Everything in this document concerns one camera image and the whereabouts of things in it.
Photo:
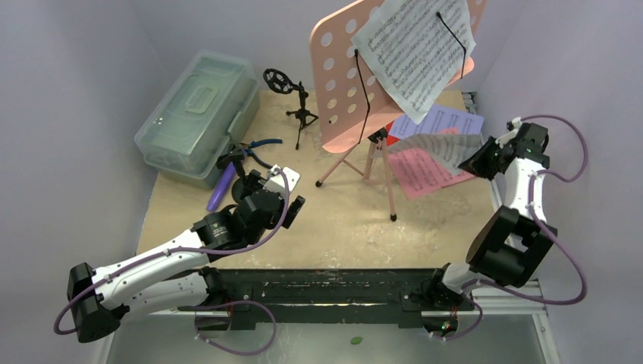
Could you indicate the aluminium front frame rail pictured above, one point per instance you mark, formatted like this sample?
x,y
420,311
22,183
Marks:
x,y
502,328

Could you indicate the red sheet music page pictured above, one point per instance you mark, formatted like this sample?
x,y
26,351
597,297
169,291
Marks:
x,y
391,139

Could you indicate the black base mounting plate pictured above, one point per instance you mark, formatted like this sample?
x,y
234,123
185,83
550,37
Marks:
x,y
405,297

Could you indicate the pink music stand tripod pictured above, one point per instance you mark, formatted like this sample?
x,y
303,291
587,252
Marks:
x,y
352,106

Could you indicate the purple toy microphone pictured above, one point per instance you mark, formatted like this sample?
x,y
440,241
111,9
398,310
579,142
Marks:
x,y
221,188

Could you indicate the pink sheet music page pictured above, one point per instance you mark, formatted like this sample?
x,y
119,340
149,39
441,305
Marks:
x,y
419,174

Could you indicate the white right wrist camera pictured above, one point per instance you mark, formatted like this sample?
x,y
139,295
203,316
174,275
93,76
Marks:
x,y
514,124

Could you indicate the blue-handled pliers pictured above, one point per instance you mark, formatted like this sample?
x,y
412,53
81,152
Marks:
x,y
261,148

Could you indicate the white sheet music page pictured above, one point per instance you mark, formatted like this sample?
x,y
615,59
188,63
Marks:
x,y
415,49
449,149

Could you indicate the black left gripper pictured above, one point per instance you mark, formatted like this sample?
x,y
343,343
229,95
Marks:
x,y
253,183

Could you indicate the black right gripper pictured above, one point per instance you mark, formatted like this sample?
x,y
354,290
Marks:
x,y
489,156

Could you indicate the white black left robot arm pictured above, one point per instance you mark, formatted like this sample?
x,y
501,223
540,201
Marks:
x,y
176,273

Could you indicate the lavender sheet music page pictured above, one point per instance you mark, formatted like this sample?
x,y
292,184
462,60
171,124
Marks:
x,y
438,120

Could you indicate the clear green plastic storage box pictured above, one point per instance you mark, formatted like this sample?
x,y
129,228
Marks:
x,y
208,109

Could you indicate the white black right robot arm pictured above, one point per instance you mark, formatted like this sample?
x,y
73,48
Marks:
x,y
512,244

